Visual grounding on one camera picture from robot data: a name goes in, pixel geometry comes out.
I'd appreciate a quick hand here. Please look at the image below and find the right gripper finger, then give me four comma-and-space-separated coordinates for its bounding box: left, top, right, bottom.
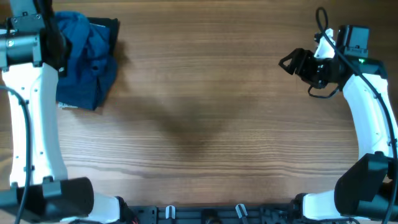
278, 60, 300, 75
279, 48, 308, 65

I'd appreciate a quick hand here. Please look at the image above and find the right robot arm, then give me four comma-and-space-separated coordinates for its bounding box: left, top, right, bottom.
279, 25, 397, 222

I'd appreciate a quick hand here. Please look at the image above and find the white folded cloth under pile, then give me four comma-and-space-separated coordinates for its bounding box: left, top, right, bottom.
58, 102, 77, 109

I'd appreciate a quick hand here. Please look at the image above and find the blue polo shirt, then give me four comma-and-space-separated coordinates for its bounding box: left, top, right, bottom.
55, 11, 118, 111

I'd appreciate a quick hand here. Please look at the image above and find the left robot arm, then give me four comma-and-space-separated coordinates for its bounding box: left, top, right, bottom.
1, 0, 125, 223

